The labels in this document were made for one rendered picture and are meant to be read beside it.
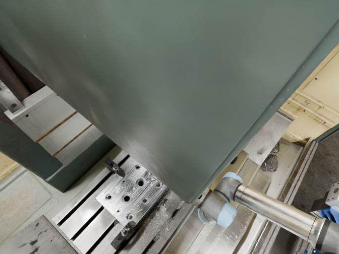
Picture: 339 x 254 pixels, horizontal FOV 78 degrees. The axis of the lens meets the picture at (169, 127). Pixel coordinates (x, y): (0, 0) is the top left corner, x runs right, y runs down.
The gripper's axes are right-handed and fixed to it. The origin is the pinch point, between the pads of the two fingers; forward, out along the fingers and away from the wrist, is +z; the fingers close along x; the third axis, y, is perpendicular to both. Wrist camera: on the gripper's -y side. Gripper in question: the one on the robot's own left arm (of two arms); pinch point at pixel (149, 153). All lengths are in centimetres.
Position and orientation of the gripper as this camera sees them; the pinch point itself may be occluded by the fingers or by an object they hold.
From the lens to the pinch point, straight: 76.6
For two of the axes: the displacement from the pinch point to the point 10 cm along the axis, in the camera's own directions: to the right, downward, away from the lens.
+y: -0.8, 5.0, 8.6
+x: 6.1, -6.6, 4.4
